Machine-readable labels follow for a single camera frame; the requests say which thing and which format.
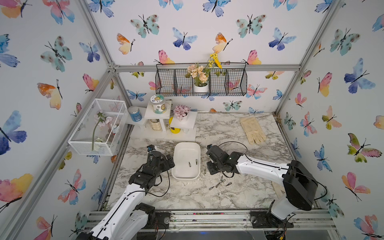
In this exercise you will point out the artificial flower stem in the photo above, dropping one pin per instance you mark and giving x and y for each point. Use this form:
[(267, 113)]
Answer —
[(102, 120)]

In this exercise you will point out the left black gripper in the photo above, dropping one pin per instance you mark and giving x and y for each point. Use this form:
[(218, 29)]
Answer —
[(166, 165)]

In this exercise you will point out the white plastic storage box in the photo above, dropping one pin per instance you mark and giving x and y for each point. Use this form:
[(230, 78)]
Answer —
[(184, 153)]

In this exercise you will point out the pink flower pot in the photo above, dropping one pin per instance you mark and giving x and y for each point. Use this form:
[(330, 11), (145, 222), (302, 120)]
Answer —
[(181, 112)]

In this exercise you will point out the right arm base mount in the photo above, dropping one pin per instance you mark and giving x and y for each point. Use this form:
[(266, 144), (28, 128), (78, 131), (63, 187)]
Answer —
[(264, 220)]

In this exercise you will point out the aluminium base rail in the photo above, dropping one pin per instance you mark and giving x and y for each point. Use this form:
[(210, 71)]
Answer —
[(227, 220)]

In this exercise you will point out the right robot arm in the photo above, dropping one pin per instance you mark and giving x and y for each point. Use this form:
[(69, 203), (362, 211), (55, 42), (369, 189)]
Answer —
[(299, 185)]

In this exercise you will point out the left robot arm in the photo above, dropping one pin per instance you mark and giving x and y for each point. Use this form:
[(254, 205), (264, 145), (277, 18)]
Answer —
[(130, 215)]

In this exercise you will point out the yellow round object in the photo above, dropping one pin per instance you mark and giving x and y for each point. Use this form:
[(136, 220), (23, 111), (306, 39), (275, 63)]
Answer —
[(173, 130)]

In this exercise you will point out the beige jar under shelf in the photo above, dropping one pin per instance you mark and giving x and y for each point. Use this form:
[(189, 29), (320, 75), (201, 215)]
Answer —
[(155, 124)]

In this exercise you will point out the green lidded jar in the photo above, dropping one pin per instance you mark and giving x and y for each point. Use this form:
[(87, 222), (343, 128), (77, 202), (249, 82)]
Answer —
[(159, 104)]

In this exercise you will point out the beige work glove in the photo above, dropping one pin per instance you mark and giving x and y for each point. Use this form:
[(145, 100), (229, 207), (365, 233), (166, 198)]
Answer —
[(253, 130)]

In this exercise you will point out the white stepped display shelf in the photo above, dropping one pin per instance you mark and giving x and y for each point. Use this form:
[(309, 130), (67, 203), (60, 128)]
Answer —
[(143, 130)]

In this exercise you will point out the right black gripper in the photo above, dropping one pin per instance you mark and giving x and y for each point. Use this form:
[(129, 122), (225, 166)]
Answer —
[(209, 170)]

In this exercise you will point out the white wire mesh basket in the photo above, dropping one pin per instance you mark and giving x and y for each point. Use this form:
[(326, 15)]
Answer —
[(100, 128)]

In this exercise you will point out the white pot with flowers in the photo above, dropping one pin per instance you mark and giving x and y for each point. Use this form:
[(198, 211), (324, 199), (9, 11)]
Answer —
[(201, 74)]

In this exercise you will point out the blue tin can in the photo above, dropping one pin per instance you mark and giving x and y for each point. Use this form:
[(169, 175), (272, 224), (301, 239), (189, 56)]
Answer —
[(135, 113)]

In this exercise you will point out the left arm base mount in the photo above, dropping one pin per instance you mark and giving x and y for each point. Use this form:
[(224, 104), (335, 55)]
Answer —
[(156, 220)]

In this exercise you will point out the black wire wall basket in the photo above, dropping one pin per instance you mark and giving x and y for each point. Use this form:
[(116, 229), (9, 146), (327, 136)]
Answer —
[(231, 80)]

